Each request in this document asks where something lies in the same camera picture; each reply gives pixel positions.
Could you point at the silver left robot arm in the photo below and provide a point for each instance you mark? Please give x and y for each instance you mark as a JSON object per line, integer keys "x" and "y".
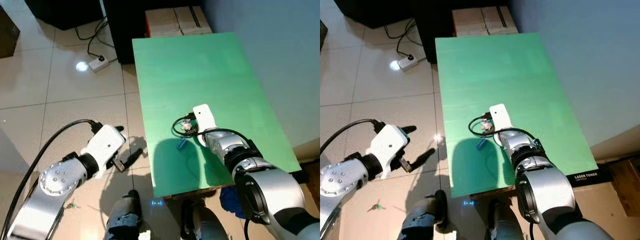
{"x": 55, "y": 181}
{"x": 340, "y": 182}

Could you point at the robot left leg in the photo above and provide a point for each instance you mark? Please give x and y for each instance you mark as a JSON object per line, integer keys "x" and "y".
{"x": 124, "y": 217}
{"x": 422, "y": 217}

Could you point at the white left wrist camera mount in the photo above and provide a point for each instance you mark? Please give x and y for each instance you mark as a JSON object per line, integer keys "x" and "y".
{"x": 387, "y": 146}
{"x": 102, "y": 145}

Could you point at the dark brown furniture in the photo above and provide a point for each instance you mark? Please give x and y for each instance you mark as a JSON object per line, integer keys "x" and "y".
{"x": 7, "y": 32}
{"x": 323, "y": 35}

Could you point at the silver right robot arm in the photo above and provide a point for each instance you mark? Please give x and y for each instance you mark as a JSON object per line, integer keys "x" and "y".
{"x": 272, "y": 186}
{"x": 545, "y": 192}

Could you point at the keys with blue fob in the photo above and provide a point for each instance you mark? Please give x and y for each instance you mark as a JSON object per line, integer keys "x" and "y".
{"x": 181, "y": 144}
{"x": 481, "y": 144}

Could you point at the white power strip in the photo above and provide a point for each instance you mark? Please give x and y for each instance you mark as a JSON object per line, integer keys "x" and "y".
{"x": 408, "y": 62}
{"x": 99, "y": 63}

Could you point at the small green object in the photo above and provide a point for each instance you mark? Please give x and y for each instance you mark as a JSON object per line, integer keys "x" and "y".
{"x": 74, "y": 205}
{"x": 375, "y": 206}

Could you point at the blue cloth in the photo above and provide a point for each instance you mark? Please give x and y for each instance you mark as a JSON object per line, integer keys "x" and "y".
{"x": 231, "y": 200}

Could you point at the tall black cabinet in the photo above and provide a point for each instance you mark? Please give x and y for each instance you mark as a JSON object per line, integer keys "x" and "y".
{"x": 434, "y": 30}
{"x": 125, "y": 30}

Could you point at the robot leg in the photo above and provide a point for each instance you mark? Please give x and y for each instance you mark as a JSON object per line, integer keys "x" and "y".
{"x": 422, "y": 217}
{"x": 202, "y": 225}
{"x": 124, "y": 217}
{"x": 505, "y": 225}

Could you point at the cardboard box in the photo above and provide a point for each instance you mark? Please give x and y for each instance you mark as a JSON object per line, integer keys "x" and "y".
{"x": 177, "y": 21}
{"x": 484, "y": 21}

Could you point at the brown wooden furniture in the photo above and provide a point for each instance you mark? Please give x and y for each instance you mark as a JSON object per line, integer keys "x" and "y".
{"x": 626, "y": 177}
{"x": 312, "y": 177}

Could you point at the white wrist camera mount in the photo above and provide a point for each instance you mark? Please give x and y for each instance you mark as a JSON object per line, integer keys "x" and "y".
{"x": 501, "y": 119}
{"x": 205, "y": 119}
{"x": 387, "y": 146}
{"x": 102, "y": 145}

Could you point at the black laser toner box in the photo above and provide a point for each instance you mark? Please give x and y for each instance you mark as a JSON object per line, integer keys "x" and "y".
{"x": 299, "y": 176}
{"x": 590, "y": 176}

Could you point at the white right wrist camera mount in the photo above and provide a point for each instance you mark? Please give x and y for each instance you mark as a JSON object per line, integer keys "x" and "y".
{"x": 501, "y": 119}
{"x": 205, "y": 119}

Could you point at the robot right leg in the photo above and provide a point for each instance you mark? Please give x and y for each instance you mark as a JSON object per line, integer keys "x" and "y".
{"x": 202, "y": 225}
{"x": 505, "y": 225}

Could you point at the low black furniture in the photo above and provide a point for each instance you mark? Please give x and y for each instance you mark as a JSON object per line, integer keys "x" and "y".
{"x": 372, "y": 11}
{"x": 65, "y": 12}

